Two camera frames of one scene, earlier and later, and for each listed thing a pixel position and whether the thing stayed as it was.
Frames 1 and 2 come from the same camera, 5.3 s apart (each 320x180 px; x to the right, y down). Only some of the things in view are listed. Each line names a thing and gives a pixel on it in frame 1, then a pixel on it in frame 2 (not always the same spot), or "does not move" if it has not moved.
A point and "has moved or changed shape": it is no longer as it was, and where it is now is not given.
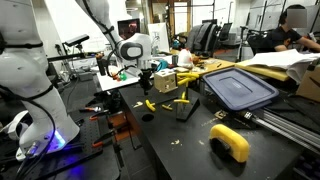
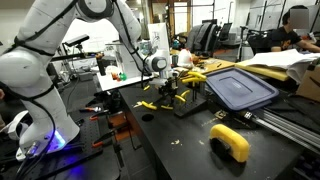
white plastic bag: x=185 y=58 does not move
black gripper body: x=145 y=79 -> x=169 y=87
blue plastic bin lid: x=239 y=89 does not move
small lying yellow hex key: x=168 y=107 does not move
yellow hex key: x=185 y=81 -> x=191 y=80
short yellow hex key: x=183 y=98 has moved or changed shape
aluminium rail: x=290 y=128 does not move
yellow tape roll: x=228 y=145 does not move
